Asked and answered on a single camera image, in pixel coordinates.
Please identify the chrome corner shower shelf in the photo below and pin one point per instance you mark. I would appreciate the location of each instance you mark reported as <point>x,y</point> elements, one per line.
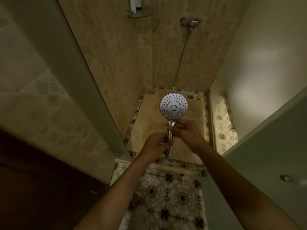
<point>141,13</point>

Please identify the person's right thumb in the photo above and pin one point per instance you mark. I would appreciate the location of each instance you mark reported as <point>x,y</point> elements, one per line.
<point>174,128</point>

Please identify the person's left hand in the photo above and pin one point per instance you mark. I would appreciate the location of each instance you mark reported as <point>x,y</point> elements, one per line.
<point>151,145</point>

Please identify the person's right forearm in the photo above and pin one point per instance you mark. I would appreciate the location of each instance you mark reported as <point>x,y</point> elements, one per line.
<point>242,189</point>

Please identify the person's left forearm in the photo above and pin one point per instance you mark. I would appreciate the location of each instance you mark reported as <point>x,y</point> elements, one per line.
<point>114,192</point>

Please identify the chrome handheld shower head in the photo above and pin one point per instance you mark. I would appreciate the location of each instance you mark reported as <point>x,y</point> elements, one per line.
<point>170,110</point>

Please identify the chrome door knob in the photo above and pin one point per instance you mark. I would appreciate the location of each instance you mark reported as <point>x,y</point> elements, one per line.
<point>292,178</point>

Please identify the glass shower door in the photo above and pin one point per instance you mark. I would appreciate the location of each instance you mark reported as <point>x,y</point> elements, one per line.
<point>261,160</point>

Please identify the person's right hand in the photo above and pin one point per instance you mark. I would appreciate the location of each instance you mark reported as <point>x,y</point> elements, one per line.
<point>187,133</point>

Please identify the chrome shower mixer valve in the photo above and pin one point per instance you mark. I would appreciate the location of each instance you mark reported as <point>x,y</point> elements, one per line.
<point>190,22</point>

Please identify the person's left thumb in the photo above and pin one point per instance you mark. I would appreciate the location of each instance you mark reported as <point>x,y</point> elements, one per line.
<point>162,137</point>

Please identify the dark bottle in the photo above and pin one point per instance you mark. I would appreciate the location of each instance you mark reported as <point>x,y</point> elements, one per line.
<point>138,2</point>

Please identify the white bottle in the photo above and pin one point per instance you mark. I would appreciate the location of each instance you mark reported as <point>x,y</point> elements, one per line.
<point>132,2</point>

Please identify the glass shower panel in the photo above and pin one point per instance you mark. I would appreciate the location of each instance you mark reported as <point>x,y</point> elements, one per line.
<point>72,76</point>

